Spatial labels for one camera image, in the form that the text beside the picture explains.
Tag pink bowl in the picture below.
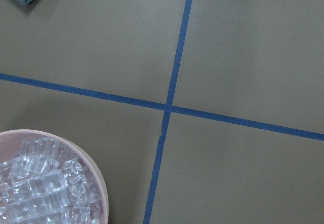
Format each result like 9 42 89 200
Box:
1 129 109 223

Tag ice cubes pile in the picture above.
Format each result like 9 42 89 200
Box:
1 137 102 223

